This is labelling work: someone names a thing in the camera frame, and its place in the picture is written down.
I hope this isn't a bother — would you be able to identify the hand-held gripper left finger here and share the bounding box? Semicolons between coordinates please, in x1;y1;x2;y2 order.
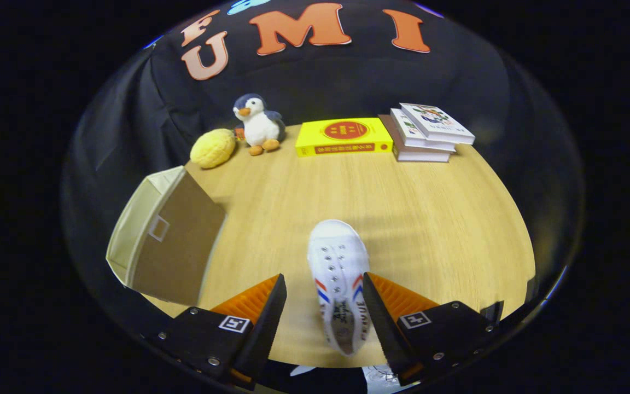
156;274;288;390

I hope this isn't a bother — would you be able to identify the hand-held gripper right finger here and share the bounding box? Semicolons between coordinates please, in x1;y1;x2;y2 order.
361;272;495;386

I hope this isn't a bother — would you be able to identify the white canvas shoe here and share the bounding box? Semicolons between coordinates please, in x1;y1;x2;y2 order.
307;219;371;357

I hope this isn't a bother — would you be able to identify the beige fabric storage box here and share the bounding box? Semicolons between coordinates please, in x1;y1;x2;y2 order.
106;166;227;307

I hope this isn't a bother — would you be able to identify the brown cover book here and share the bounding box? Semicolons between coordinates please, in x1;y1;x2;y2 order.
378;114;452;163

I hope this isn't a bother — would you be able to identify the yellow bread plush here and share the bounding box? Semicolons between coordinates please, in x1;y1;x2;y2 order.
190;129;237;169

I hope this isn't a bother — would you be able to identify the yellow book with red circle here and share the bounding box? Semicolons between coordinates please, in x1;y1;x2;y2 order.
295;118;394;158

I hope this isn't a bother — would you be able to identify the grey white penguin plush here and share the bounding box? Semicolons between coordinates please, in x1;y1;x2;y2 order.
232;93;286;157

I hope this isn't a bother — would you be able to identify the white book with colourful cover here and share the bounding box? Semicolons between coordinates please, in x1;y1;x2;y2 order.
400;102;476;145

